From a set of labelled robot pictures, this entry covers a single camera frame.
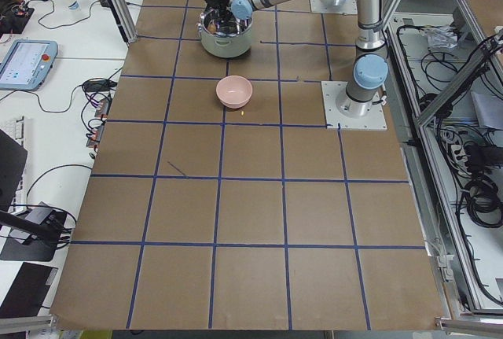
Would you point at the white electric cooking pot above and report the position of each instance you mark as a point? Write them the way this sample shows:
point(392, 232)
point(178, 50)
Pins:
point(233, 37)

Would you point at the pink bowl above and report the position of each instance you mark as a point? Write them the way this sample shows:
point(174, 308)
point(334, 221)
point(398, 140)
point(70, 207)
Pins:
point(234, 92)

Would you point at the paper cup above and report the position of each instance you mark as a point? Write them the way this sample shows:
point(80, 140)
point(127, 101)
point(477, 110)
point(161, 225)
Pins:
point(72, 4)

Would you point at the black power adapter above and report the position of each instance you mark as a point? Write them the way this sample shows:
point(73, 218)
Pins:
point(98, 85)

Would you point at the teach pendant tablet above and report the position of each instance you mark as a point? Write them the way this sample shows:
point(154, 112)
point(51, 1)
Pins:
point(27, 64)

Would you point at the crumpled white paper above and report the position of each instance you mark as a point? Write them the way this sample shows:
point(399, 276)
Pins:
point(441, 37)

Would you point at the white keyboard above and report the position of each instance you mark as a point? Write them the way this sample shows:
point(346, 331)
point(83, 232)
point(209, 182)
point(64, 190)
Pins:
point(15, 129)

